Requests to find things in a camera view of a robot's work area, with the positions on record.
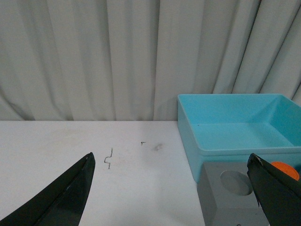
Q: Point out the gray block with round hole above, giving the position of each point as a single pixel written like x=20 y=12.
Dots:
x=226 y=196

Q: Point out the white curtain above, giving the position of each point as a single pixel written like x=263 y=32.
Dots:
x=128 y=60

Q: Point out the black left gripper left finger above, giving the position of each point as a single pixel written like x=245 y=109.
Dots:
x=62 y=202

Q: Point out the orange cylinder part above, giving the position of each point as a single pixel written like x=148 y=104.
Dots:
x=287 y=169

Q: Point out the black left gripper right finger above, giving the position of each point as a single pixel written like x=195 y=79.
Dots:
x=278 y=194

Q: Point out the light blue plastic box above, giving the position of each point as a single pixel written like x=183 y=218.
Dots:
x=230 y=127

